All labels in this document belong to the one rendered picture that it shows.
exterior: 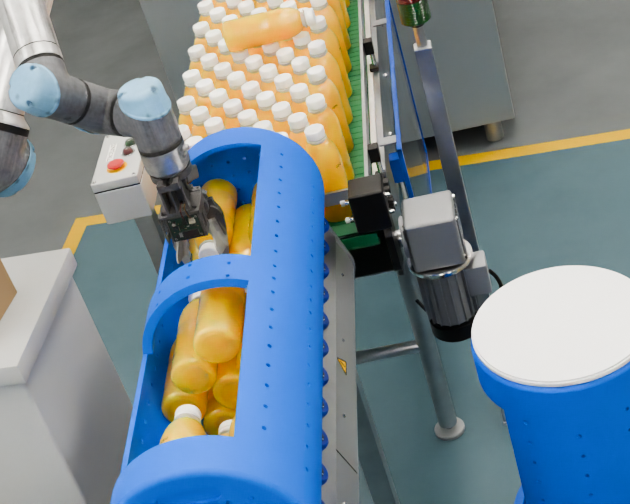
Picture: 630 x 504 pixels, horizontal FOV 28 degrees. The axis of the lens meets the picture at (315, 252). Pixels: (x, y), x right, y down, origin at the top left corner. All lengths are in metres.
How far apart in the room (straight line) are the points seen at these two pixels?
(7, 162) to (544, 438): 1.03
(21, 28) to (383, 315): 1.98
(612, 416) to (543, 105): 2.76
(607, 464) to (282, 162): 0.76
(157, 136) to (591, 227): 2.14
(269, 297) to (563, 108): 2.77
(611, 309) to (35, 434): 0.97
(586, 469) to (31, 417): 0.90
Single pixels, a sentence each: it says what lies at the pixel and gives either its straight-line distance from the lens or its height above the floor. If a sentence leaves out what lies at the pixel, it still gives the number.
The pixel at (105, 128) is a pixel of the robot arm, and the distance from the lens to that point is 2.06.
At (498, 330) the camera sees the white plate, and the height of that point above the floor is 1.04.
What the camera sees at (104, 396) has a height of 0.87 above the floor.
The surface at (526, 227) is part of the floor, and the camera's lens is 3.97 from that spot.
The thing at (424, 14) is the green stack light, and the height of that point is 1.18.
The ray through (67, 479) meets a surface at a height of 0.88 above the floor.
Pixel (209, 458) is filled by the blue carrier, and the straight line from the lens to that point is 1.61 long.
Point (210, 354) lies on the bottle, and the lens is 1.91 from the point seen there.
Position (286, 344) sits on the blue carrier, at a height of 1.18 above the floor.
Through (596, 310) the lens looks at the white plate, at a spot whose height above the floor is 1.04.
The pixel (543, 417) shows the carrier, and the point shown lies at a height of 0.97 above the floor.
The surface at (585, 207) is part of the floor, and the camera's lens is 4.01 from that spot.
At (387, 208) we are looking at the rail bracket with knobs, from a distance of 2.45.
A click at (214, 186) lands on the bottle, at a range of 2.32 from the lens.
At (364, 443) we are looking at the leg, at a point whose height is 0.46.
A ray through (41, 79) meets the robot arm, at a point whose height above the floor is 1.54.
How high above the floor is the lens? 2.28
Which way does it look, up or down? 34 degrees down
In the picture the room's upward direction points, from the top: 18 degrees counter-clockwise
